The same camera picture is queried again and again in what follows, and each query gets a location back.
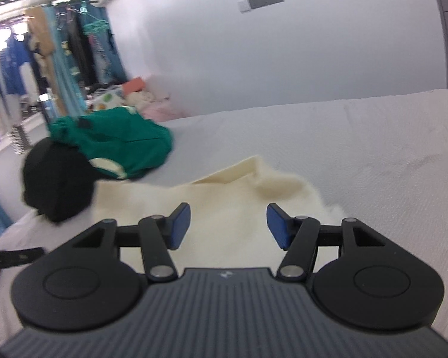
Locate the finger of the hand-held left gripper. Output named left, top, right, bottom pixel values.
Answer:
left=0, top=247, right=45, bottom=270

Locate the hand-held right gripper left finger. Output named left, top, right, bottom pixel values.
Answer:
left=58, top=202, right=192, bottom=283

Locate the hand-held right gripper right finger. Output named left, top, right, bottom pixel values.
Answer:
left=267, top=203, right=400, bottom=281

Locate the cream striped knit sweater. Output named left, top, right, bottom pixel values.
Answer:
left=91, top=155, right=337, bottom=280

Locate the row of hanging clothes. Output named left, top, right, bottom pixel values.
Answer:
left=0, top=2, right=129, bottom=150

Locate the black garment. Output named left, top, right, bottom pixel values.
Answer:
left=20, top=137, right=98, bottom=224

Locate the green hooded sweatshirt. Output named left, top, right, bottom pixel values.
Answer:
left=47, top=106, right=173, bottom=180

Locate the bed with grey bedspread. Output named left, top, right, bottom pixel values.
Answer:
left=0, top=89, right=448, bottom=347

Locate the black white striped cloth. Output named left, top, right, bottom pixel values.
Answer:
left=10, top=124, right=32, bottom=155

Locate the cream plush toy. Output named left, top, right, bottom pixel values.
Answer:
left=129, top=89, right=154, bottom=112

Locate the polka dot cloth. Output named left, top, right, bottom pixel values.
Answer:
left=89, top=89, right=127, bottom=112

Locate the grey wall switch panel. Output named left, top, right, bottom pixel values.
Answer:
left=238, top=0, right=284, bottom=13

